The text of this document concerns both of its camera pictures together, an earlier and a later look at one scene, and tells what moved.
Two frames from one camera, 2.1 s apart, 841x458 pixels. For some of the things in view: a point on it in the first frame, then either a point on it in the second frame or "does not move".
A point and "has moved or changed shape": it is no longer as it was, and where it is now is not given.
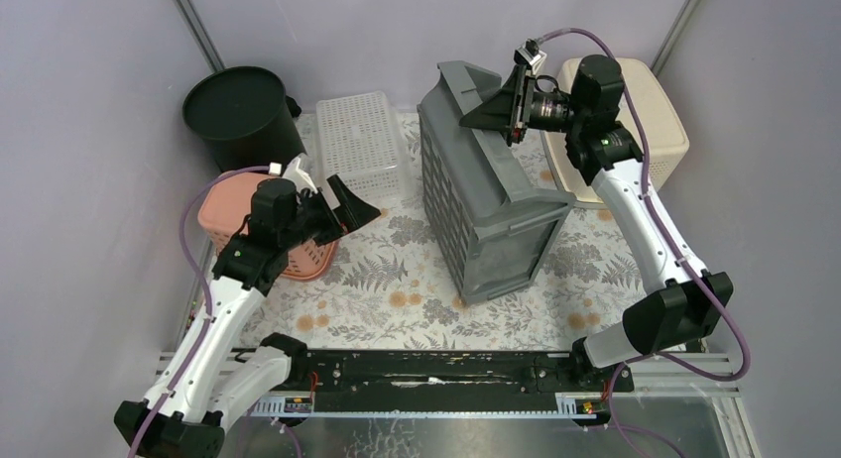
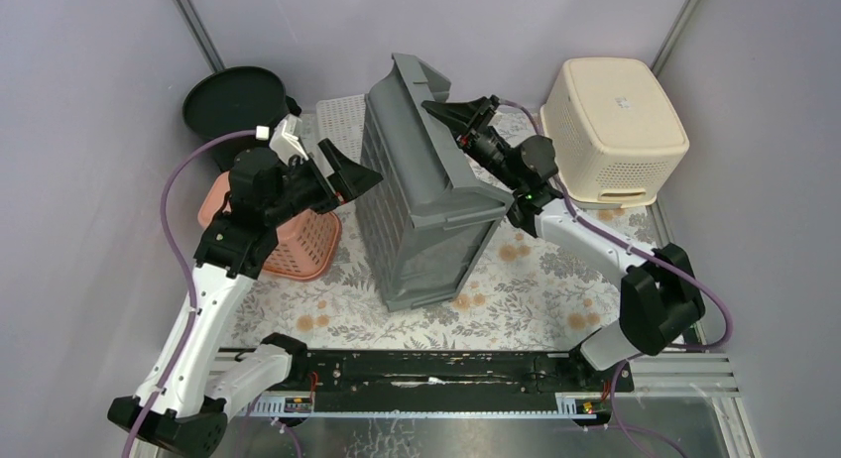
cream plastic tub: [666, 129] does not move
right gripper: [508, 110] -> [469, 119]
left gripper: [334, 207] -> [330, 181]
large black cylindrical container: [244, 117] does not move
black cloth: [294, 108] does not move
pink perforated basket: [226, 206] does not move
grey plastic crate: [491, 218] has moved or changed shape
